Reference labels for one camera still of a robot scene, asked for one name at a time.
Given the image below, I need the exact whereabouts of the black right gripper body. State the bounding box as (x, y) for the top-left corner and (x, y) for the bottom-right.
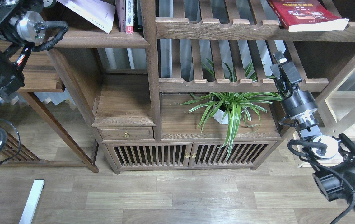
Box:
(275, 62), (318, 119)

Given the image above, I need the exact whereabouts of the white lavender cover book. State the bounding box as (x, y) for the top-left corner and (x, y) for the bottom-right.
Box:
(58, 0), (116, 34)

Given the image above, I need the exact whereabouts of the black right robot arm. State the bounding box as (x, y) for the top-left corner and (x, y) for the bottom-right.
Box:
(271, 51), (355, 224)

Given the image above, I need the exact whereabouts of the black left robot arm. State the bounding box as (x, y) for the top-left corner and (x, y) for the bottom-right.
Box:
(0, 0), (69, 98)

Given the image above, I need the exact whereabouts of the red cover book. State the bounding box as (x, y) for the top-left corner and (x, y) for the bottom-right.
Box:
(267, 0), (349, 32)

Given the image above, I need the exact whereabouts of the green spider plant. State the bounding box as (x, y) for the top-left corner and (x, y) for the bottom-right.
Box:
(177, 58), (292, 160)

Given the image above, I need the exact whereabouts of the dark wooden bookshelf cabinet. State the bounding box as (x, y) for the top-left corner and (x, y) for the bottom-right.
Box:
(42, 0), (355, 173)

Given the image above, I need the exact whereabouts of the dark upright book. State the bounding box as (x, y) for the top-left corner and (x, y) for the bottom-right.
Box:
(134, 0), (143, 31)

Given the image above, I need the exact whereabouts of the red white spine book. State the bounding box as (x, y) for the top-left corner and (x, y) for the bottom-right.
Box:
(125, 0), (135, 34)

